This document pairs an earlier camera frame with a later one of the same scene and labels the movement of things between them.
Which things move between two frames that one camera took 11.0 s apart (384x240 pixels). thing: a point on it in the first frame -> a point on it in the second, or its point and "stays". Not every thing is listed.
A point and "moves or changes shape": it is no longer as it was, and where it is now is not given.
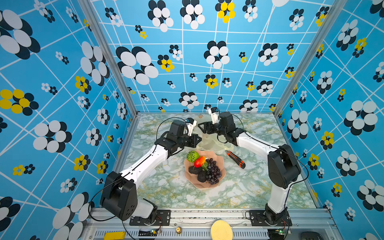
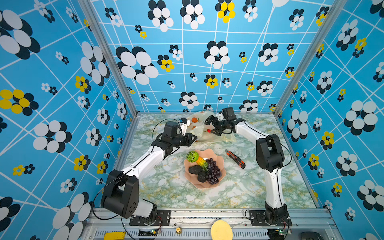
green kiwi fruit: (192, 156) stays
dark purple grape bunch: (213, 173) stays
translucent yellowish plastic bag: (210, 142) moves or changes shape
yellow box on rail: (112, 235) stays
